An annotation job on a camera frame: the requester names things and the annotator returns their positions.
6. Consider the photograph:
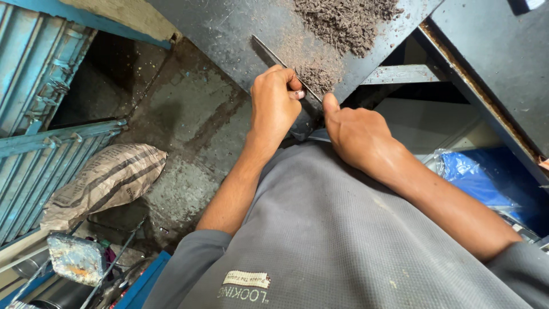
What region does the person's right hand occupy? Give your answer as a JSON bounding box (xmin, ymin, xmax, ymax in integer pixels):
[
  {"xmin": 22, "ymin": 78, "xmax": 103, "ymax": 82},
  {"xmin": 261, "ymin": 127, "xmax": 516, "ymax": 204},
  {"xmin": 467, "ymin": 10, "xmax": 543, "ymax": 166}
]
[{"xmin": 322, "ymin": 92, "xmax": 407, "ymax": 173}]

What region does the person's left hand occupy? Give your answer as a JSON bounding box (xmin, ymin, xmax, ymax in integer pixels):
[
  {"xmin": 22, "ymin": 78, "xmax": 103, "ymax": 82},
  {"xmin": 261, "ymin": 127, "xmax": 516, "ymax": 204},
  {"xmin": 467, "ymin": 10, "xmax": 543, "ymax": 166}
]
[{"xmin": 249, "ymin": 64, "xmax": 306, "ymax": 143}]

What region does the thin steel strip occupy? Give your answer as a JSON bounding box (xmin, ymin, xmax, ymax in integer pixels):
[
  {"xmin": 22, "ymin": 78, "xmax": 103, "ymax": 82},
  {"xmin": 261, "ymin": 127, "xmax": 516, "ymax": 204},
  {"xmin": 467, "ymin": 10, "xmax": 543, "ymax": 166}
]
[{"xmin": 251, "ymin": 35, "xmax": 323, "ymax": 104}]

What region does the small heap of metal shavings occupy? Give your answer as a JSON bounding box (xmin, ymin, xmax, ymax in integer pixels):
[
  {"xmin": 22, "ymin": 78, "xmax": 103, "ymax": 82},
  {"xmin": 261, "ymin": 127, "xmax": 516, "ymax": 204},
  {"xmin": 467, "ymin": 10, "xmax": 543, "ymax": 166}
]
[{"xmin": 296, "ymin": 64, "xmax": 340, "ymax": 96}]

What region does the large heap of metal shavings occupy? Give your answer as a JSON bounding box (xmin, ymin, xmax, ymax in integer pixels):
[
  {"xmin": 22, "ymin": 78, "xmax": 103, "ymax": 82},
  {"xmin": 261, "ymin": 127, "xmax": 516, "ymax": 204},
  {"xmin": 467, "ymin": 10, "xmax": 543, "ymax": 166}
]
[{"xmin": 293, "ymin": 0, "xmax": 405, "ymax": 58}]

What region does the grey waffle-knit shirt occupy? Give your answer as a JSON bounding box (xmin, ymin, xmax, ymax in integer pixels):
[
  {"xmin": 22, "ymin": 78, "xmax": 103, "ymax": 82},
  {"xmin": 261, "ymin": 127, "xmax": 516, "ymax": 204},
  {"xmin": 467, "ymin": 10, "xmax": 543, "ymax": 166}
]
[{"xmin": 143, "ymin": 141, "xmax": 549, "ymax": 309}]

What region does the blue plastic bag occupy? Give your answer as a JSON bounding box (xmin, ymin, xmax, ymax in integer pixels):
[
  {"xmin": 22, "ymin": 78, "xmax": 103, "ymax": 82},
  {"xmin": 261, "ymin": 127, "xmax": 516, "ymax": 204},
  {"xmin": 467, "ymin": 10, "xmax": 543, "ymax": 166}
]
[{"xmin": 434, "ymin": 148, "xmax": 529, "ymax": 216}]

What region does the dark metal bench with rusty edge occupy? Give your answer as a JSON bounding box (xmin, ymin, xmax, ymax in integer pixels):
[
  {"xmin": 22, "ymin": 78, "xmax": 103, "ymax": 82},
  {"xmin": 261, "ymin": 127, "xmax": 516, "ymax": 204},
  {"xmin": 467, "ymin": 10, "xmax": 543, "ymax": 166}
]
[{"xmin": 414, "ymin": 0, "xmax": 549, "ymax": 185}]

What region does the striped woven sack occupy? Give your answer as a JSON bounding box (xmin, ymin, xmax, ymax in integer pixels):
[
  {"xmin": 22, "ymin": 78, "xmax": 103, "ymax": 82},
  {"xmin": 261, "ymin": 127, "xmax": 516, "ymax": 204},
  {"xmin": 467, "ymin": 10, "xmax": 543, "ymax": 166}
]
[{"xmin": 40, "ymin": 143, "xmax": 168, "ymax": 233}]

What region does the blue metal beam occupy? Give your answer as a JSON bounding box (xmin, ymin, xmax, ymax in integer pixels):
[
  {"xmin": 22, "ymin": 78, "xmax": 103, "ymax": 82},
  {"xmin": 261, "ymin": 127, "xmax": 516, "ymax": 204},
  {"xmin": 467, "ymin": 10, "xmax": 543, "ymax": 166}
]
[{"xmin": 113, "ymin": 251, "xmax": 172, "ymax": 309}]

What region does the blue folding metal gate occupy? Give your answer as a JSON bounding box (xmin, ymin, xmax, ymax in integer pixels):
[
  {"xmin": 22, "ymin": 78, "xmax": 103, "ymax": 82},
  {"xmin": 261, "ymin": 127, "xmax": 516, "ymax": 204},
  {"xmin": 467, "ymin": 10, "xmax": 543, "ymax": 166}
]
[{"xmin": 0, "ymin": 0, "xmax": 128, "ymax": 246}]

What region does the black cylinder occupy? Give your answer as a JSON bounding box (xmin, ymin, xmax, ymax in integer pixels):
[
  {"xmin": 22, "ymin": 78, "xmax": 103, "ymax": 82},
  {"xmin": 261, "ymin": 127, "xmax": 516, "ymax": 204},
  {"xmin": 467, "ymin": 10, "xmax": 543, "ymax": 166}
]
[{"xmin": 29, "ymin": 279, "xmax": 96, "ymax": 309}]

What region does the grey metal frame bar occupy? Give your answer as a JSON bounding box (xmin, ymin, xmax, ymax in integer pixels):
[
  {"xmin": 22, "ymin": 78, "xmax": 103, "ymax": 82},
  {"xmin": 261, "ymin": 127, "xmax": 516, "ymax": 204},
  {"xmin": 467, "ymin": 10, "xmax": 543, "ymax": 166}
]
[{"xmin": 360, "ymin": 64, "xmax": 443, "ymax": 86}]

